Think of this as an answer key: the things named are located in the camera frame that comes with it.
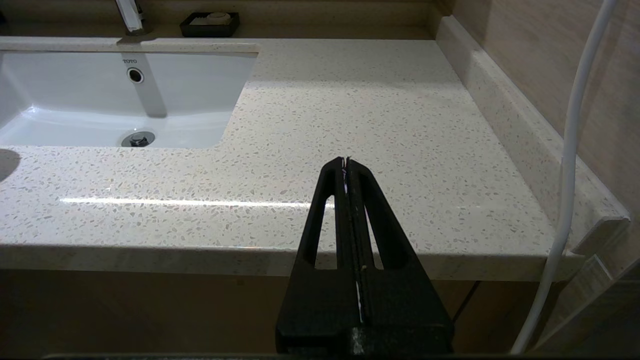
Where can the black soap dish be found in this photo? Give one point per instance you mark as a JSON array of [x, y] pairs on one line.
[[210, 31]]

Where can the chrome basin faucet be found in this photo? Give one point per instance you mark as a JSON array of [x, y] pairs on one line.
[[129, 15]]

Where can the round beige soap bar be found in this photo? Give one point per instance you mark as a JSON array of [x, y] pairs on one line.
[[217, 18]]

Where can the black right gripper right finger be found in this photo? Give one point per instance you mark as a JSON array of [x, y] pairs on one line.
[[400, 305]]

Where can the wooden vanity cabinet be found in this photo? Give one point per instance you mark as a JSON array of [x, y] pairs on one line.
[[150, 315]]

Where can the chrome sink drain plug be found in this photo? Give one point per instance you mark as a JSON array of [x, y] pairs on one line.
[[138, 139]]

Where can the white ceramic sink basin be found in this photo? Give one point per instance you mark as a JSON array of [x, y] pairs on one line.
[[75, 100]]

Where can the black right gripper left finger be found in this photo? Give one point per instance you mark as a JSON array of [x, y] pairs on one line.
[[325, 300]]

